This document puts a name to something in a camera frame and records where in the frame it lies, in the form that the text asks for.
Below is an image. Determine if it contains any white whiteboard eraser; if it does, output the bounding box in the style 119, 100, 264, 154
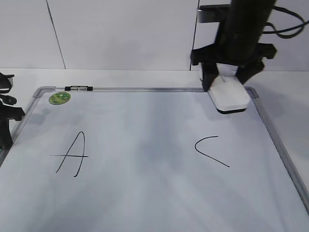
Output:
208, 75, 250, 114

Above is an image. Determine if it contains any whiteboard with aluminium frame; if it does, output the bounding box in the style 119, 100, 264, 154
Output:
0, 87, 309, 232

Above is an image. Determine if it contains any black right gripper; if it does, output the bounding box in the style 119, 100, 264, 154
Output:
190, 0, 277, 92

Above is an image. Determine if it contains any green round magnet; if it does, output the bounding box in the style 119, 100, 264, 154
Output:
49, 92, 71, 105

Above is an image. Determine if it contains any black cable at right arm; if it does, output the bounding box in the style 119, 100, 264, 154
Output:
262, 6, 305, 39

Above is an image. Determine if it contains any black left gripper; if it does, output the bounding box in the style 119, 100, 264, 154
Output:
0, 94, 25, 149

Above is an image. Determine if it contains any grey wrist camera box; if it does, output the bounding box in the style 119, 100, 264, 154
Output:
197, 4, 230, 23

